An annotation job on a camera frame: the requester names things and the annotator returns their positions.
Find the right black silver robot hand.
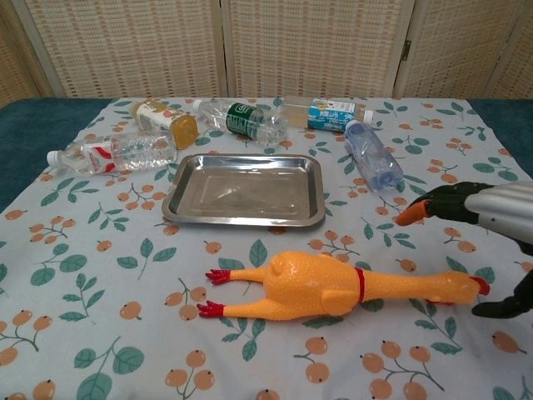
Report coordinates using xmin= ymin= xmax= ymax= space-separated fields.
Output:
xmin=394 ymin=179 xmax=533 ymax=320

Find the yellow rubber chicken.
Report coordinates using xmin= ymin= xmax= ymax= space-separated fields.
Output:
xmin=197 ymin=249 xmax=491 ymax=323

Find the stainless steel tray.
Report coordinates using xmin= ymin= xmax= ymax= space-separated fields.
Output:
xmin=161 ymin=152 xmax=326 ymax=228

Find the blue tinted clear bottle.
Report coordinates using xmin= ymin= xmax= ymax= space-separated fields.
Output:
xmin=343 ymin=119 xmax=405 ymax=193

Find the tea bottle blue label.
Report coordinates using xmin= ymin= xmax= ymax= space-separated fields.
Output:
xmin=282 ymin=94 xmax=375 ymax=133

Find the woven bamboo folding screen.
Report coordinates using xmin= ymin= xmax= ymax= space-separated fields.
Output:
xmin=0 ymin=0 xmax=533 ymax=101

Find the clear bottle green label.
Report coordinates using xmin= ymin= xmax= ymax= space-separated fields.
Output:
xmin=192 ymin=98 xmax=289 ymax=148

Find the amber drink bottle cream label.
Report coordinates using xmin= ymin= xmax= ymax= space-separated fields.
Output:
xmin=132 ymin=98 xmax=199 ymax=150

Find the clear bottle red white label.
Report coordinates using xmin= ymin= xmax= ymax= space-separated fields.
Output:
xmin=46 ymin=132 xmax=179 ymax=176

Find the floral patterned tablecloth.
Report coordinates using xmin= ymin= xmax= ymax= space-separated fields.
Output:
xmin=0 ymin=97 xmax=533 ymax=400

